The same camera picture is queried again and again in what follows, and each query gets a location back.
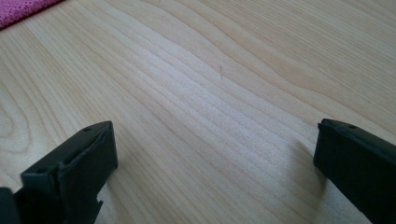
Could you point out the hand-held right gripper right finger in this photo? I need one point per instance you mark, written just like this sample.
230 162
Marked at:
358 168

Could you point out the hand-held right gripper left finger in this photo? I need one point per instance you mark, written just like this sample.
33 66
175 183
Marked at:
77 174

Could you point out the pink cloth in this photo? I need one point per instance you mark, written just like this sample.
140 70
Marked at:
18 9

